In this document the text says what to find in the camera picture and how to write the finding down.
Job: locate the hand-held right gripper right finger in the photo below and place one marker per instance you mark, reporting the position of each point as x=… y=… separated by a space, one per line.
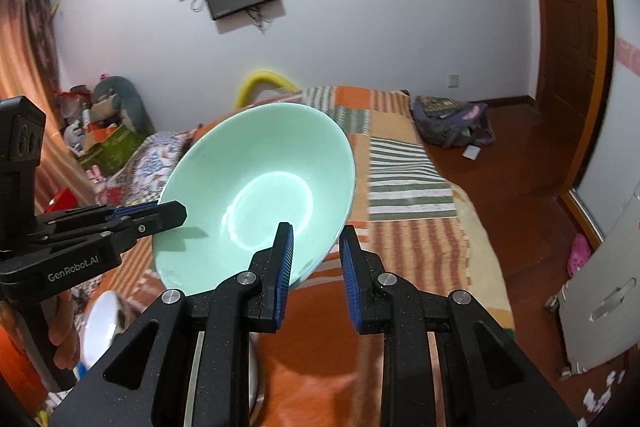
x=351 y=287

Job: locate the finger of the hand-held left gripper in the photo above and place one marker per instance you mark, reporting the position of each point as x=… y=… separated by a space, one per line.
x=80 y=219
x=160 y=217

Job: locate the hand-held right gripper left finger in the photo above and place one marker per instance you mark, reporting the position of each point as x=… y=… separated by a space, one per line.
x=284 y=277

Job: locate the white bowl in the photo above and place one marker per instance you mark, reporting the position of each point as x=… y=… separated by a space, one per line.
x=102 y=322

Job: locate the green bowl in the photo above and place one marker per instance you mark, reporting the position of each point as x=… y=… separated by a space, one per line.
x=260 y=157

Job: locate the person's left hand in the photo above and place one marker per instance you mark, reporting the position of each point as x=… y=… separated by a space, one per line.
x=65 y=337

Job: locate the red container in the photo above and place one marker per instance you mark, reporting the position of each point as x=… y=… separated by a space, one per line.
x=60 y=201

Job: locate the pink bunny toy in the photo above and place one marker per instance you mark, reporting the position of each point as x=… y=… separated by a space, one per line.
x=96 y=175

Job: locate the floral pillow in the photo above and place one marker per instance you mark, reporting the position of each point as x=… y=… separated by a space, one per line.
x=145 y=162

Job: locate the green box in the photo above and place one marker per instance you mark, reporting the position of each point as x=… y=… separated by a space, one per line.
x=112 y=152

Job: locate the pile of toys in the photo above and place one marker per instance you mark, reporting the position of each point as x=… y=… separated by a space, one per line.
x=75 y=117

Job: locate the person's orange clothing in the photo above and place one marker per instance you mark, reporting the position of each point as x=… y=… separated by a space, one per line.
x=15 y=357

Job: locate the grey-green plush toy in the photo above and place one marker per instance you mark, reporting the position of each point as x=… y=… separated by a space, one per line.
x=122 y=94

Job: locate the yellow chair back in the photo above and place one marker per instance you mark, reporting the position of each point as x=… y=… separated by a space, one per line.
x=255 y=77

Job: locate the white card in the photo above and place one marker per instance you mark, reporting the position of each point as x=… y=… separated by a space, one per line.
x=471 y=152

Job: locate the striped curtain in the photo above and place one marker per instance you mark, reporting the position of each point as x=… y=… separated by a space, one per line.
x=25 y=47

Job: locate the grey backpack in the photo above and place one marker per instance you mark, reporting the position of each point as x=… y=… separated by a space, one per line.
x=445 y=122

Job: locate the pink slipper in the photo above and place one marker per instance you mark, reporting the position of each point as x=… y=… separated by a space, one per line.
x=580 y=254

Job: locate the white plastic board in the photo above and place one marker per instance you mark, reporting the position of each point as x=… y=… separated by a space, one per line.
x=600 y=307

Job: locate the white paper scraps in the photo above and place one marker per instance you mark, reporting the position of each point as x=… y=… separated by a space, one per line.
x=607 y=389

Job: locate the white wardrobe door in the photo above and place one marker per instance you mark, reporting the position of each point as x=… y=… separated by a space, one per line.
x=617 y=132

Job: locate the wooden door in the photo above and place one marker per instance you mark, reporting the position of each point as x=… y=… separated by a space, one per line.
x=565 y=32

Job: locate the wall socket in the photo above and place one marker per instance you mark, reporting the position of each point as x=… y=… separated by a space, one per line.
x=453 y=81

